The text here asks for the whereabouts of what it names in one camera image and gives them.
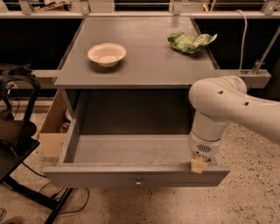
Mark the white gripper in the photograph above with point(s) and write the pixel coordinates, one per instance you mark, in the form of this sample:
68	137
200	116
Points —
203	146

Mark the grey top drawer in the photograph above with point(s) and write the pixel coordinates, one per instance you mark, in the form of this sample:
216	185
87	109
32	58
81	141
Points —
129	139

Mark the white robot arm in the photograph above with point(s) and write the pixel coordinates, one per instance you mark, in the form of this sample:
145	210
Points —
220	101

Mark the grey drawer cabinet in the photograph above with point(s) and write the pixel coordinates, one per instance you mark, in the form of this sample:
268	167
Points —
150	63

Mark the green crumpled chip bag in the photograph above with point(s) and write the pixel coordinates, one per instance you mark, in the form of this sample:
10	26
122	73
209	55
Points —
185	43

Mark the red can in box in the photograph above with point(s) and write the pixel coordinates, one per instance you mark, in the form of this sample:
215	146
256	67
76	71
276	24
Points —
64	127

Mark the cardboard box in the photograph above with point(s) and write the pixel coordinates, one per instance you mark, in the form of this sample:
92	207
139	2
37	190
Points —
50	136

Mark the black chair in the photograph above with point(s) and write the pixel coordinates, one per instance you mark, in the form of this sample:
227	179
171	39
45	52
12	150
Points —
16	142

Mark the metal diagonal bracket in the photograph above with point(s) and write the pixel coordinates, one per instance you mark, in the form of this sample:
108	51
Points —
259	62

